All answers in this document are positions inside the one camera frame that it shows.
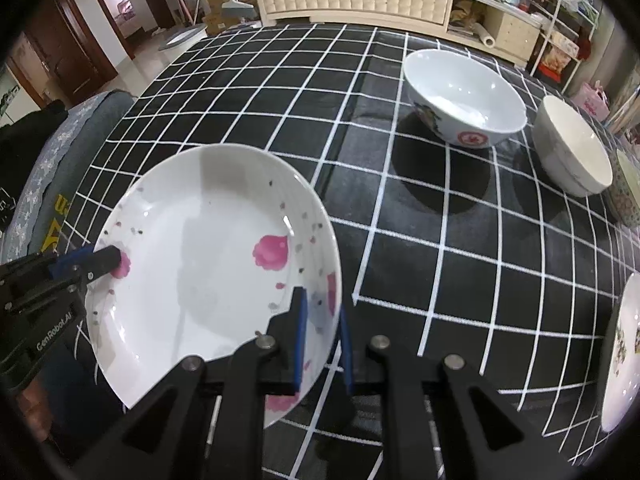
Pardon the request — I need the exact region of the white bowl with red print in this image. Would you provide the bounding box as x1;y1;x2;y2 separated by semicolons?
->
403;49;528;149

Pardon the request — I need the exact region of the white plate with pink flowers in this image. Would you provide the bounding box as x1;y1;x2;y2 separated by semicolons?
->
84;143;342;429

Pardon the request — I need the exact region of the dark cloth with yellow print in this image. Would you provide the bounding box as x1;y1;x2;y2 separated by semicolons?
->
42;192;76;256

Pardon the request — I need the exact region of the brown wooden door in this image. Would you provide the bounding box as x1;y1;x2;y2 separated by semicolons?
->
25;0;121;106

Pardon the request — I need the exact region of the plain white bowl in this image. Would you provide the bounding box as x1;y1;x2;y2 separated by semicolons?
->
531;95;614;198

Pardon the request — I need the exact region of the black cloth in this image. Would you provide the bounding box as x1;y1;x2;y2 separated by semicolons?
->
0;100;68;201

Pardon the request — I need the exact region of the pink bag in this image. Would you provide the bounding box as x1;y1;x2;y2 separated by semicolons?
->
570;82;611;121

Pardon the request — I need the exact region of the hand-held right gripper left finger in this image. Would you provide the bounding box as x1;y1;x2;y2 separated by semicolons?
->
97;286;308;480

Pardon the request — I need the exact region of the white wire rack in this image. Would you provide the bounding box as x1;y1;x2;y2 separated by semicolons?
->
525;0;601;96

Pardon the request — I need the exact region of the white plate with plant print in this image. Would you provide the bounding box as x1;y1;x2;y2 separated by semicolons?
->
596;272;640;433

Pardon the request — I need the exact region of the green patterned bowl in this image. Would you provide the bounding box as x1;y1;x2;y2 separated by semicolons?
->
606;150;640;228

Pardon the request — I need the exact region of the black grid tablecloth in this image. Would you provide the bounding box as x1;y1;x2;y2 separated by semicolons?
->
65;22;640;480

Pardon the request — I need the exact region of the grey floral sofa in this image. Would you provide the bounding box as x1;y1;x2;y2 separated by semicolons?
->
0;90;138;261

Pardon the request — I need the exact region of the cardboard box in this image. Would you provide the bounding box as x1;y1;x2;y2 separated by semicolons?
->
202;0;236;36

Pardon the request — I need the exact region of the white paper roll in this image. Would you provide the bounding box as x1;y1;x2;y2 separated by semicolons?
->
472;22;497;48

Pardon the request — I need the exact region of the white round stool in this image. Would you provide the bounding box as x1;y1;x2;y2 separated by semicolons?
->
157;25;208;53

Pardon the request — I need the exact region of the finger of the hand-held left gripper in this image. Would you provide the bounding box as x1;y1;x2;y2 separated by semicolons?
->
0;247;124;317
0;251;95;289

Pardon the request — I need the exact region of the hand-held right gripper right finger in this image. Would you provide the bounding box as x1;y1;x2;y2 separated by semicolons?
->
340;306;576;480

